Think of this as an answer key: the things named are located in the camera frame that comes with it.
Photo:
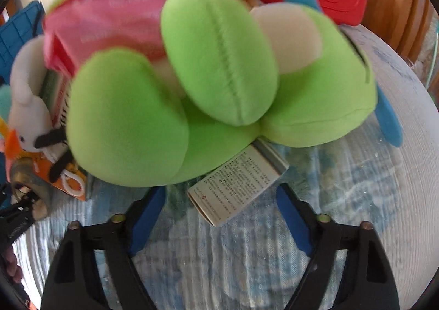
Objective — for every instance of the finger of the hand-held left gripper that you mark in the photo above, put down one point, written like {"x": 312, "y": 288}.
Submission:
{"x": 24, "y": 207}

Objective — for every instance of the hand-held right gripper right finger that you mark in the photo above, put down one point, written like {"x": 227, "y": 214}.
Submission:
{"x": 295, "y": 224}

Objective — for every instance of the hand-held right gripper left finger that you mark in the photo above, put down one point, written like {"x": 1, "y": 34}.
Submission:
{"x": 147, "y": 224}

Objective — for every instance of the white printed medicine box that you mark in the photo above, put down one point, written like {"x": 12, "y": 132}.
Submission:
{"x": 236, "y": 186}

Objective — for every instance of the blue plastic crate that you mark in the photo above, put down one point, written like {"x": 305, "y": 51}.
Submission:
{"x": 20, "y": 32}

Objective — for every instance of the pink wipes packet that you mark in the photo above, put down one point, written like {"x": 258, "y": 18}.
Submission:
{"x": 113, "y": 12}

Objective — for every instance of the person's left hand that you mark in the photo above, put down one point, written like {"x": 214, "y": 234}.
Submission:
{"x": 12, "y": 269}

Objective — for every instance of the white plush toy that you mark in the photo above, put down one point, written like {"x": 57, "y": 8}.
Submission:
{"x": 25, "y": 114}

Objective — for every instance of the teal plush toy pink ears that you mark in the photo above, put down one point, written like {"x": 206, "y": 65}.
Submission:
{"x": 4, "y": 101}

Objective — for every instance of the green frog plush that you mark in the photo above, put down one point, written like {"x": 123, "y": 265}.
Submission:
{"x": 219, "y": 73}

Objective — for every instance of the wooden wall pillar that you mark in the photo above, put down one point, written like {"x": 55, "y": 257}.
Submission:
{"x": 398, "y": 5}

